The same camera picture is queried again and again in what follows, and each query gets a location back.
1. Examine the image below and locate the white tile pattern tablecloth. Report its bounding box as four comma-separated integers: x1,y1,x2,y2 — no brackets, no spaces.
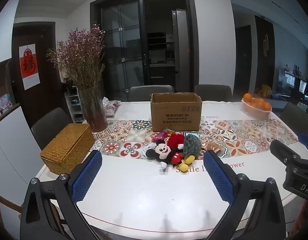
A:
34,100,308,240

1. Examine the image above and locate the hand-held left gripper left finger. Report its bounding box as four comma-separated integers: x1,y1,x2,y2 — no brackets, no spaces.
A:
20,149,112,240

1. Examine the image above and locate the glass vase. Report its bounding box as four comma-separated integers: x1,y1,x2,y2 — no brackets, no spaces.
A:
78,86,109,132

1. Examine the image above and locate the green knitted pouch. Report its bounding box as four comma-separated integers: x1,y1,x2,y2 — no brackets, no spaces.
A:
183,134,201,159

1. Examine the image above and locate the red fluffy pompom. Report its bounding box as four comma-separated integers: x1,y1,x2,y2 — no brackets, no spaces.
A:
167,133,186,150

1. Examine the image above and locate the white storage rack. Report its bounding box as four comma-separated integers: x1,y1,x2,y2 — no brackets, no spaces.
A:
64,85,84,123

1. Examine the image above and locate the dried purple flower bunch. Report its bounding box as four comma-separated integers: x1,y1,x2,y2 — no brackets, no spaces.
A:
46,24,106,90

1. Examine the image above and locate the white plastic fruit basket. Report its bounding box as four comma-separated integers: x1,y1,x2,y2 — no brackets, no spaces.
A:
241,98,272,120

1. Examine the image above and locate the red pink candy packet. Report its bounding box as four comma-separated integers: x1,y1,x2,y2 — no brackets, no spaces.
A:
152,130,171,143

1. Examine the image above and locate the mouse plush toy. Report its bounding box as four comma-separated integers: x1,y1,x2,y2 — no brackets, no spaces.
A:
146,140,196,172

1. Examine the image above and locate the dark wardrobe with handles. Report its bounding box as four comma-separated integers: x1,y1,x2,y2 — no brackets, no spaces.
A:
254,15,276,95

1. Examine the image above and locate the grey dining chair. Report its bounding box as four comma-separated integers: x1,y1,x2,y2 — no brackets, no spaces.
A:
31,107,73,150
194,84,232,102
129,85,174,102
279,102,308,135

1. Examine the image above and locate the floral fabric tissue pouch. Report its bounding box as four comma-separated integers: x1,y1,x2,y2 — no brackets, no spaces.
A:
101,97,121,117

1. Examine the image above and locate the yellow bag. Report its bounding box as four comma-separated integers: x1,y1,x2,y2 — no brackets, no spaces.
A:
261,84,272,98

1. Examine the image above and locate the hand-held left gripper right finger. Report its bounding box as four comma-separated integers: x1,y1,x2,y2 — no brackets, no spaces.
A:
203,150,287,240

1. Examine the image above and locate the small computer monitor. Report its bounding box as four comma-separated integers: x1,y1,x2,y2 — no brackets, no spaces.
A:
298,79,308,94

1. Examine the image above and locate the woven wicker basket with lid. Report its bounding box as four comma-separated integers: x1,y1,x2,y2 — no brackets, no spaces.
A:
40,123,96,175

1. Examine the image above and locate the black framed sliding glass door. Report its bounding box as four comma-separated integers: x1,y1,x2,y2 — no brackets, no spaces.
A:
90,0,199,103

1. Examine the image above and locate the white cabinet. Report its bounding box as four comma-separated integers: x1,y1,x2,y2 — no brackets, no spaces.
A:
0,104,44,230

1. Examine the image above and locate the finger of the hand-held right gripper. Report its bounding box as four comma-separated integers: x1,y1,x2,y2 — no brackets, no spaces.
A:
298,132,308,153
270,139,302,167

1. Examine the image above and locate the red foil snack packet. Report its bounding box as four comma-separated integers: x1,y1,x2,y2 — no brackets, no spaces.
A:
202,142,222,157

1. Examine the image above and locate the silver refrigerator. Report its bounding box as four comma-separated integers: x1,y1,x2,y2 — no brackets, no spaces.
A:
172,9,192,87

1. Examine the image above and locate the brown cardboard box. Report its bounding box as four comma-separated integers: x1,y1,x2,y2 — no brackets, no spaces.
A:
150,92,202,132

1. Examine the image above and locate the red print wall calendar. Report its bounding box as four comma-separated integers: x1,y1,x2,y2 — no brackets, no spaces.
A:
19,44,41,90

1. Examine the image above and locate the dark interior door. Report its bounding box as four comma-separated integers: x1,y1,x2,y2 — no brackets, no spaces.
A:
235,25,252,97

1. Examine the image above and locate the dark wooden door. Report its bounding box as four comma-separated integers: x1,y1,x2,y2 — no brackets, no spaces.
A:
10,22,67,128

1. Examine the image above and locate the pile of oranges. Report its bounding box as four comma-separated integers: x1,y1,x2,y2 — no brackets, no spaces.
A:
243,93,272,112

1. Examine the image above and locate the large computer monitor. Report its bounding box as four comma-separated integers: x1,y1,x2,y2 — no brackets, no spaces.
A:
278,69,297,97

